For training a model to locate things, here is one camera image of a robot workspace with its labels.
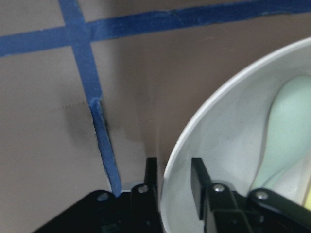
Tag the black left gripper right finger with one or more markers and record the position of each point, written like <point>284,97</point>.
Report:
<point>215,203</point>

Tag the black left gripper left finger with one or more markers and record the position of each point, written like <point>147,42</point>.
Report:
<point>144,201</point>

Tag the white round plate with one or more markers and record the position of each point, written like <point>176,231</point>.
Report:
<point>227,132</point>

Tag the yellow plastic fork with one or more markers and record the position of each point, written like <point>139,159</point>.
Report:
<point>306,203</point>

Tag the light green plastic spoon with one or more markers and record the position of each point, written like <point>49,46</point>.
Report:
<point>288,133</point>

